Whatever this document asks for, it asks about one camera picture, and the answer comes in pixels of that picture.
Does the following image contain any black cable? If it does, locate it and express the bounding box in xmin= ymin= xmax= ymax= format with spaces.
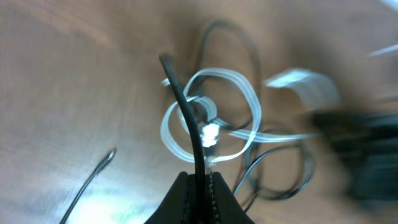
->
xmin=192 ymin=20 xmax=317 ymax=214
xmin=159 ymin=53 xmax=208 ymax=224

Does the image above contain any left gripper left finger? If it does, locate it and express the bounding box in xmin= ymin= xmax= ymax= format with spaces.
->
xmin=145 ymin=172 xmax=188 ymax=224

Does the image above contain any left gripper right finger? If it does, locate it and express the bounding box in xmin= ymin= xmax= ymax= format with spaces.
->
xmin=210 ymin=172 xmax=254 ymax=224

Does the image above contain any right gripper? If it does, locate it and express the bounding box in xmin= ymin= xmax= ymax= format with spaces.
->
xmin=310 ymin=111 xmax=397 ymax=204

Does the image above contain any white cable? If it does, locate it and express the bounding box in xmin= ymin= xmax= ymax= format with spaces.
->
xmin=159 ymin=43 xmax=398 ymax=164

